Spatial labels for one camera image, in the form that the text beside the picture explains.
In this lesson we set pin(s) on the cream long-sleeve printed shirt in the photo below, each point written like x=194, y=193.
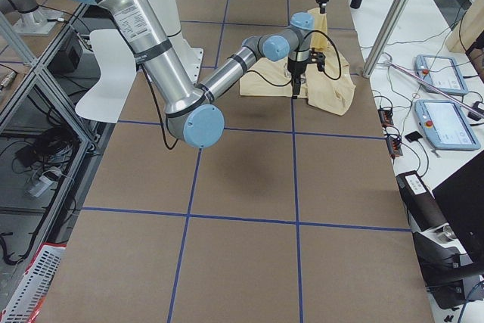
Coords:
x=331, y=90

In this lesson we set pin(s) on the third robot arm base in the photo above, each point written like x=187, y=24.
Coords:
x=33, y=20

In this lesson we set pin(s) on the reacher stick with white hook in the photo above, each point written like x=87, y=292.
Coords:
x=388, y=61

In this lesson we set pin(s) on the upper teach pendant tablet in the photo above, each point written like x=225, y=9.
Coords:
x=442, y=73

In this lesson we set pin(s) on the teach pendant tablet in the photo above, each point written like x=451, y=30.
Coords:
x=445, y=126
x=442, y=73

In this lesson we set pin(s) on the lower teach pendant tablet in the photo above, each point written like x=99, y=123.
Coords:
x=445, y=126

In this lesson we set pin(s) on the black box with label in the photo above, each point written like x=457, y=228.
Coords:
x=422, y=209

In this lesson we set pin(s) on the black monitor and stand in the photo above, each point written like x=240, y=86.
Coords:
x=450, y=276

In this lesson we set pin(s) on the white red plastic basket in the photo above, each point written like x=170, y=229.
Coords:
x=27, y=300

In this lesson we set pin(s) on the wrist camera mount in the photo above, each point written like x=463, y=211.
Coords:
x=317, y=58

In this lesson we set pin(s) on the aluminium frame post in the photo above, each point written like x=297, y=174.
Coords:
x=395, y=11

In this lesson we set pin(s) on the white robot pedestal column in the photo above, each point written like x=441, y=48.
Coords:
x=191, y=58

